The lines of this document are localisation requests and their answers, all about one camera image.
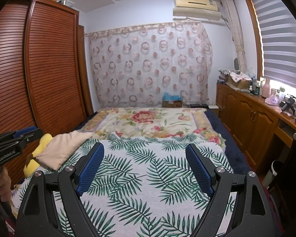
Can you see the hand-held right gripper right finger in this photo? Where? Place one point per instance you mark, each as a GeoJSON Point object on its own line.
{"type": "Point", "coordinates": [199, 170]}

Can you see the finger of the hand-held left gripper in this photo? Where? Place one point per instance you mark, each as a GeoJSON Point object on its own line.
{"type": "Point", "coordinates": [26, 131]}
{"type": "Point", "coordinates": [30, 137]}

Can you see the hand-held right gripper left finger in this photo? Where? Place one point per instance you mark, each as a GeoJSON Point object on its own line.
{"type": "Point", "coordinates": [90, 170]}

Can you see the peach printed t-shirt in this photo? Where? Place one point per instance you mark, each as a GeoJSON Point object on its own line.
{"type": "Point", "coordinates": [61, 150]}

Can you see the person's left hand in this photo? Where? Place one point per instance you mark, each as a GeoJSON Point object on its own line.
{"type": "Point", "coordinates": [4, 182]}

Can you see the yellow plush toy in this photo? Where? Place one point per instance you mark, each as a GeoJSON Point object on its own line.
{"type": "Point", "coordinates": [45, 142]}

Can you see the leaf print blanket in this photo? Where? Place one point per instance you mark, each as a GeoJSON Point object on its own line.
{"type": "Point", "coordinates": [138, 167]}

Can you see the black flat device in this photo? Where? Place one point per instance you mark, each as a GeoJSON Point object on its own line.
{"type": "Point", "coordinates": [198, 105]}

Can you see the wooden louvered wardrobe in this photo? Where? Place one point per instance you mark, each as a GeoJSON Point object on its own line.
{"type": "Point", "coordinates": [51, 66]}

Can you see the plain cardboard box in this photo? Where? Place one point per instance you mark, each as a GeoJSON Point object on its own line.
{"type": "Point", "coordinates": [172, 104]}

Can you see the white waste bin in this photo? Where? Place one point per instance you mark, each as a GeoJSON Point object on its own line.
{"type": "Point", "coordinates": [271, 175]}

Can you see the wooden sideboard cabinet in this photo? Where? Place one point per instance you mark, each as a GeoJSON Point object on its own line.
{"type": "Point", "coordinates": [246, 113]}

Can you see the floral blanket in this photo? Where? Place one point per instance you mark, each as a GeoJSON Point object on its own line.
{"type": "Point", "coordinates": [143, 118]}

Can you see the blue plastic bag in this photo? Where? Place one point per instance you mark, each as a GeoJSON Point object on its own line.
{"type": "Point", "coordinates": [171, 95]}

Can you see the cardboard box with floral cloth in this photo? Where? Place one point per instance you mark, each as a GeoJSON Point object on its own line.
{"type": "Point", "coordinates": [238, 79]}

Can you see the purple figurine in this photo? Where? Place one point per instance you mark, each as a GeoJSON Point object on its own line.
{"type": "Point", "coordinates": [271, 100]}

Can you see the dark bottles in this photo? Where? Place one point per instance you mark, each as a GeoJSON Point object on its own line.
{"type": "Point", "coordinates": [256, 86]}

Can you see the pink bottle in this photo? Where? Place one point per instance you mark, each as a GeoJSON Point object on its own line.
{"type": "Point", "coordinates": [266, 88]}

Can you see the grey oval mirror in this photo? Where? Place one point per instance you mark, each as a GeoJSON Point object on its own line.
{"type": "Point", "coordinates": [236, 63]}

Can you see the circle patterned curtain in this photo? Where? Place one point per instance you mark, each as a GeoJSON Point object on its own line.
{"type": "Point", "coordinates": [148, 66]}

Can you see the white storage box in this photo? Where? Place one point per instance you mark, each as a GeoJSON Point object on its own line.
{"type": "Point", "coordinates": [68, 3]}

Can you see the beige tied curtain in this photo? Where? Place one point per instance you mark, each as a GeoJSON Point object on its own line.
{"type": "Point", "coordinates": [236, 34]}

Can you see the striped window blind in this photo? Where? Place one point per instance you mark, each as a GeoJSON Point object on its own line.
{"type": "Point", "coordinates": [281, 44]}

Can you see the beige air conditioner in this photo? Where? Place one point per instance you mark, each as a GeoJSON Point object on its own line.
{"type": "Point", "coordinates": [194, 8]}

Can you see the wooden window frame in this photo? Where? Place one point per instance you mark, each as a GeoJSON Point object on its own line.
{"type": "Point", "coordinates": [255, 39]}

